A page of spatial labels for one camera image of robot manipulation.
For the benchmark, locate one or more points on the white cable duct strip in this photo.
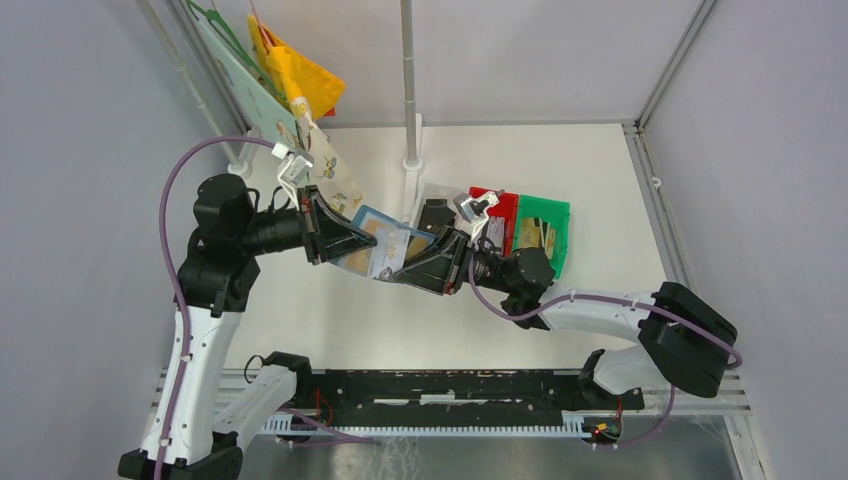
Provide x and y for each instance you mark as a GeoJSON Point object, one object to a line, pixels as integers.
{"type": "Point", "coordinates": [283, 424]}

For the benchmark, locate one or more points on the metal pole with white base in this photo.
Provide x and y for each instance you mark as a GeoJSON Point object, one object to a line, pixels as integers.
{"type": "Point", "coordinates": [412, 164]}

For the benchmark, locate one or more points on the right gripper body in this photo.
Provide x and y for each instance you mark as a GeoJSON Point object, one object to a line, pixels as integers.
{"type": "Point", "coordinates": [461, 267]}

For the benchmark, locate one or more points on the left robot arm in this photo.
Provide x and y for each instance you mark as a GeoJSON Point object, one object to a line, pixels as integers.
{"type": "Point", "coordinates": [189, 438]}

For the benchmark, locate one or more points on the yellow cloth bag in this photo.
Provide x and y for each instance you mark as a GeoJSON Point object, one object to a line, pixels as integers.
{"type": "Point", "coordinates": [306, 88]}

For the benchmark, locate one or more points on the left white stand post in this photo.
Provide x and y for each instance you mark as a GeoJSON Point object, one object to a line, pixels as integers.
{"type": "Point", "coordinates": [177, 33]}

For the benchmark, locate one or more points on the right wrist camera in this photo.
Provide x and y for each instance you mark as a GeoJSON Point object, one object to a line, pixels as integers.
{"type": "Point", "coordinates": [473, 211]}

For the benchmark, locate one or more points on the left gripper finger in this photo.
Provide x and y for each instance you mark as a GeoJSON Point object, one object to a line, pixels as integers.
{"type": "Point", "coordinates": [332, 224]}
{"type": "Point", "coordinates": [329, 250]}

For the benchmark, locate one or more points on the gold card in holder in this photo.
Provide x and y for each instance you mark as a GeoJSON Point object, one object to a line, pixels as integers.
{"type": "Point", "coordinates": [369, 219]}

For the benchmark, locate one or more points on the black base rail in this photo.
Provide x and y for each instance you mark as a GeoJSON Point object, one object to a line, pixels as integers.
{"type": "Point", "coordinates": [454, 398]}

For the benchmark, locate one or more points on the red plastic bin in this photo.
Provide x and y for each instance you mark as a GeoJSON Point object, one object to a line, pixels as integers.
{"type": "Point", "coordinates": [493, 216]}

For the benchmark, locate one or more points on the white magnetic stripe card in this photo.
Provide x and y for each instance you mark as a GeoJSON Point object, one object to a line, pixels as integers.
{"type": "Point", "coordinates": [389, 255]}

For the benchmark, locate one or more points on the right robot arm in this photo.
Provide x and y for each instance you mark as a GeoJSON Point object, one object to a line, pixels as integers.
{"type": "Point", "coordinates": [675, 337]}

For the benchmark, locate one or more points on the white cards in red bin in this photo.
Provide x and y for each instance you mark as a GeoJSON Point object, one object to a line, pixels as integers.
{"type": "Point", "coordinates": [494, 238]}

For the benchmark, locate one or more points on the green plastic bin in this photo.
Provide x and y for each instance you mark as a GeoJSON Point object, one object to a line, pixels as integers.
{"type": "Point", "coordinates": [558, 214]}

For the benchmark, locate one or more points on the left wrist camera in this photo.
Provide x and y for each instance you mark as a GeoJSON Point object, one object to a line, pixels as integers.
{"type": "Point", "coordinates": [293, 170]}

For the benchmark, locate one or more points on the black cards in white bin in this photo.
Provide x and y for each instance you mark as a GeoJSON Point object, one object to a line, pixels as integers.
{"type": "Point", "coordinates": [435, 215]}

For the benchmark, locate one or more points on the green hanger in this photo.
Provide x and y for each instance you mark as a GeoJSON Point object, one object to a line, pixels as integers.
{"type": "Point", "coordinates": [225, 33]}

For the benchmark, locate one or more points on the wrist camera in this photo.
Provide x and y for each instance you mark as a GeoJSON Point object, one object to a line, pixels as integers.
{"type": "Point", "coordinates": [293, 170]}
{"type": "Point", "coordinates": [473, 211]}

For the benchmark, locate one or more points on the cream patterned cloth bag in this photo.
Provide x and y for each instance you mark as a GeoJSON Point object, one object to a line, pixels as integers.
{"type": "Point", "coordinates": [330, 172]}

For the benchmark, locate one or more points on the white plastic bin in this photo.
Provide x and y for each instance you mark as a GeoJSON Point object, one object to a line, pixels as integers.
{"type": "Point", "coordinates": [429, 190]}

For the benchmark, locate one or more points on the gold cards in green bin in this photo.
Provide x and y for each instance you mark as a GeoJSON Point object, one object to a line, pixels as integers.
{"type": "Point", "coordinates": [534, 232]}

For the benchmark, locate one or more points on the light green hanging board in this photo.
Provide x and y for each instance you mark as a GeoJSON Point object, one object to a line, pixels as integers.
{"type": "Point", "coordinates": [267, 117]}

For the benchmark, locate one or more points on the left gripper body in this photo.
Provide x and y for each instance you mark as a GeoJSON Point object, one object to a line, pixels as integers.
{"type": "Point", "coordinates": [308, 223]}

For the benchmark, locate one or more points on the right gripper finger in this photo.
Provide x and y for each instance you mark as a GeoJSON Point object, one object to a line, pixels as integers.
{"type": "Point", "coordinates": [437, 251]}
{"type": "Point", "coordinates": [437, 277]}

